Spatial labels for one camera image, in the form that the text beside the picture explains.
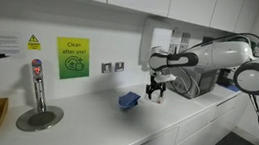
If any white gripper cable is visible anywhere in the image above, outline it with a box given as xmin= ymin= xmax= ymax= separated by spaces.
xmin=166 ymin=65 xmax=204 ymax=99

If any white marker with red cap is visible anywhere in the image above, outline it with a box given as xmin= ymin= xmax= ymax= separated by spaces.
xmin=153 ymin=97 xmax=163 ymax=105

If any black coffee machine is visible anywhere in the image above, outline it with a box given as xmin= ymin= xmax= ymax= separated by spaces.
xmin=217 ymin=67 xmax=236 ymax=87

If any stainless steel microwave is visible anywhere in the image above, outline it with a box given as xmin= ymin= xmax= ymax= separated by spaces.
xmin=163 ymin=61 xmax=222 ymax=103

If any white panelled cabinet top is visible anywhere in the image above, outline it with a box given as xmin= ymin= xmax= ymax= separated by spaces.
xmin=106 ymin=72 xmax=252 ymax=145

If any green clean after use sign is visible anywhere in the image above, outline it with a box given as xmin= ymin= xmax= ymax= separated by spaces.
xmin=50 ymin=34 xmax=96 ymax=84

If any crumpled blue cloth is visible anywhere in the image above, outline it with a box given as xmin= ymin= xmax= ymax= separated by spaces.
xmin=116 ymin=89 xmax=142 ymax=113

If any coffee capsule poster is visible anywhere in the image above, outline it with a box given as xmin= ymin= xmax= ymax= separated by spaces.
xmin=168 ymin=29 xmax=192 ymax=56

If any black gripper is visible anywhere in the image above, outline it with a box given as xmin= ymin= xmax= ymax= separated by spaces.
xmin=143 ymin=73 xmax=169 ymax=102

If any yellow warning triangle sticker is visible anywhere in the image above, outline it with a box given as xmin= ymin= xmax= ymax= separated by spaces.
xmin=26 ymin=33 xmax=44 ymax=53

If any white paper towel dispenser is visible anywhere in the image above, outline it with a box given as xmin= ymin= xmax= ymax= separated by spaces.
xmin=138 ymin=16 xmax=176 ymax=70

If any chrome boiling water tap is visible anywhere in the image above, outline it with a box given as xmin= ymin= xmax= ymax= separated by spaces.
xmin=24 ymin=58 xmax=53 ymax=114

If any flat blue cloth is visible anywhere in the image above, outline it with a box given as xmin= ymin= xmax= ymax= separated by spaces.
xmin=224 ymin=82 xmax=242 ymax=93

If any round steel drain tray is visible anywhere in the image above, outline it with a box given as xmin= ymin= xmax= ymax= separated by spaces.
xmin=14 ymin=100 xmax=65 ymax=137

